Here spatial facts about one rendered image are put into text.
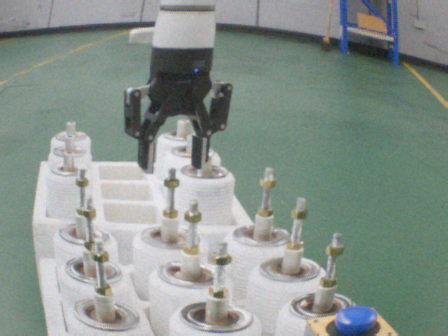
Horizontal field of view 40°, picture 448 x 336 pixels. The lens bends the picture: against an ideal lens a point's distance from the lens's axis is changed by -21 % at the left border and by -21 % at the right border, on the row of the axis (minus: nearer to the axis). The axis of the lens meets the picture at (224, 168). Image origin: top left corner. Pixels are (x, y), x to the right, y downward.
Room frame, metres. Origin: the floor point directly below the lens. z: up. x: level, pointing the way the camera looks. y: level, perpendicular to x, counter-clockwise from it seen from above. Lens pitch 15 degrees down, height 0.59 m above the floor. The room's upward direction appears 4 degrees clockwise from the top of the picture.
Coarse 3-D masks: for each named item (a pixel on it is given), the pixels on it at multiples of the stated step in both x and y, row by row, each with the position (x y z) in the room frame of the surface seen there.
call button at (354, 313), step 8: (344, 312) 0.51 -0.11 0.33; (352, 312) 0.50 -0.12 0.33; (360, 312) 0.50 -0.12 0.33; (368, 312) 0.50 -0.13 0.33; (376, 312) 0.50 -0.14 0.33; (336, 320) 0.50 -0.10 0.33; (344, 320) 0.49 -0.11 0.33; (352, 320) 0.49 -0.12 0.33; (360, 320) 0.49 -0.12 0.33; (368, 320) 0.49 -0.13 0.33; (344, 328) 0.49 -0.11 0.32; (352, 328) 0.48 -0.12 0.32; (360, 328) 0.48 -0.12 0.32; (368, 328) 0.49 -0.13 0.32
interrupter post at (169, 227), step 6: (162, 216) 0.87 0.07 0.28; (162, 222) 0.87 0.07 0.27; (168, 222) 0.86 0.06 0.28; (174, 222) 0.86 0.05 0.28; (162, 228) 0.87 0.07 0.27; (168, 228) 0.86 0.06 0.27; (174, 228) 0.86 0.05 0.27; (162, 234) 0.87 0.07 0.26; (168, 234) 0.86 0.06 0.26; (174, 234) 0.86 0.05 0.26; (168, 240) 0.86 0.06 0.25; (174, 240) 0.87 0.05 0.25
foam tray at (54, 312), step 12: (48, 264) 0.87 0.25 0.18; (120, 264) 0.93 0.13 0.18; (132, 264) 0.93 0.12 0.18; (48, 276) 0.83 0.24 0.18; (132, 276) 0.91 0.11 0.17; (48, 288) 0.79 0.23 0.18; (132, 288) 0.85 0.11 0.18; (48, 300) 0.75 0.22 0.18; (60, 300) 0.76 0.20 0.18; (132, 300) 0.81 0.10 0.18; (240, 300) 0.85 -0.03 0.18; (48, 312) 0.71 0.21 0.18; (60, 312) 0.72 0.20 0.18; (144, 312) 0.79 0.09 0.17; (48, 324) 0.68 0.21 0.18; (60, 324) 0.69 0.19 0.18
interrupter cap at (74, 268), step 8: (72, 264) 0.73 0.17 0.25; (80, 264) 0.74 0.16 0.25; (112, 264) 0.75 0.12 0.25; (72, 272) 0.71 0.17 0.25; (80, 272) 0.72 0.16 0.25; (112, 272) 0.73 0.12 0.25; (120, 272) 0.73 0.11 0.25; (80, 280) 0.69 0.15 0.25; (88, 280) 0.69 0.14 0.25; (96, 280) 0.70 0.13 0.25; (112, 280) 0.71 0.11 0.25; (120, 280) 0.72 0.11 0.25
